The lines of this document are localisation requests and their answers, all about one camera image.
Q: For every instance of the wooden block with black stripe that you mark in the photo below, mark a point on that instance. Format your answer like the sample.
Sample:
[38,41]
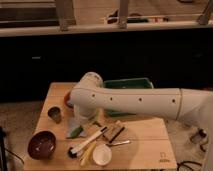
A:
[114,130]

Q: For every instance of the purple bowl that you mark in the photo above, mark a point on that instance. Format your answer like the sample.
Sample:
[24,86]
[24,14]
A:
[42,145]

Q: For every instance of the green plastic tray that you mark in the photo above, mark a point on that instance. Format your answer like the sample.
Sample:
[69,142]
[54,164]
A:
[132,83]

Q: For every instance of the orange bowl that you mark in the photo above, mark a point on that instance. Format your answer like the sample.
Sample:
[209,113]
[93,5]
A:
[67,100]

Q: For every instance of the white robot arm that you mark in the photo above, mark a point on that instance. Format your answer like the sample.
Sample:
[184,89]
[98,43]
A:
[192,107]

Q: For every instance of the white measuring scoop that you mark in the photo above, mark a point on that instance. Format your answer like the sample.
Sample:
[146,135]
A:
[102,154]

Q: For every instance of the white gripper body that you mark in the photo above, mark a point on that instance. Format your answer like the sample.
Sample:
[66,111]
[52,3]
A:
[84,116]

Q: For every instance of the blue grey cloth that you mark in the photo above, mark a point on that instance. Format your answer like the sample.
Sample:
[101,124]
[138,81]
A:
[72,124]

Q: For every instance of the small metal cup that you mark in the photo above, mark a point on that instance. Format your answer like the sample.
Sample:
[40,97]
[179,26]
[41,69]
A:
[55,114]

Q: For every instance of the white handled brush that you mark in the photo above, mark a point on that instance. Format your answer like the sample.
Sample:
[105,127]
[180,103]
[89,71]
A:
[72,152]

